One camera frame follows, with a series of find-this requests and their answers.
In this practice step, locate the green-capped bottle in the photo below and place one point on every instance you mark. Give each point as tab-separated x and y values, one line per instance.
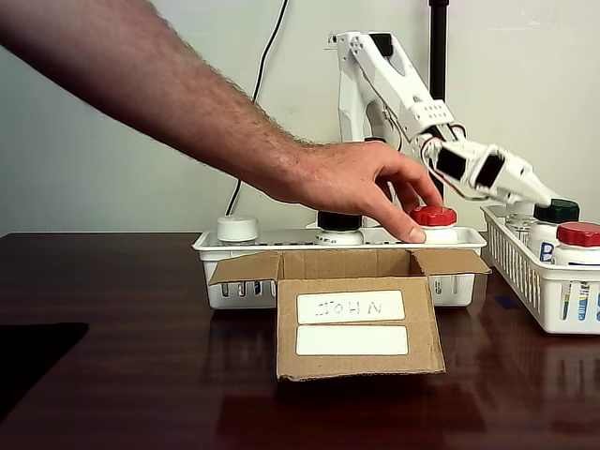
339	222
560	213

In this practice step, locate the red-capped bottle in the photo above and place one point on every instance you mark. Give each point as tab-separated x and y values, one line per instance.
580	234
438	216

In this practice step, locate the labelled cardboard box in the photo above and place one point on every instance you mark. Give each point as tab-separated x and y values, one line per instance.
356	323

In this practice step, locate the person's hairy forearm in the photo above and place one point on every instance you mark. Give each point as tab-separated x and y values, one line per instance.
140	70

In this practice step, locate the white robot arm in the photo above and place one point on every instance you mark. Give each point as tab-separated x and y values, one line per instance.
379	75

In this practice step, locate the white-capped bottle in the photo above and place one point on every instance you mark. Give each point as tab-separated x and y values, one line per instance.
518	225
237	229

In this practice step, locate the person's bare hand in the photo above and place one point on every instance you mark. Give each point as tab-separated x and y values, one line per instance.
347	178

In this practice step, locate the blue tape strip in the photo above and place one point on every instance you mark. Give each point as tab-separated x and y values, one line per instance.
505	302

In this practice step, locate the black pole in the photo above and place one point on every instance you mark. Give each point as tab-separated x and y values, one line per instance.
438	51

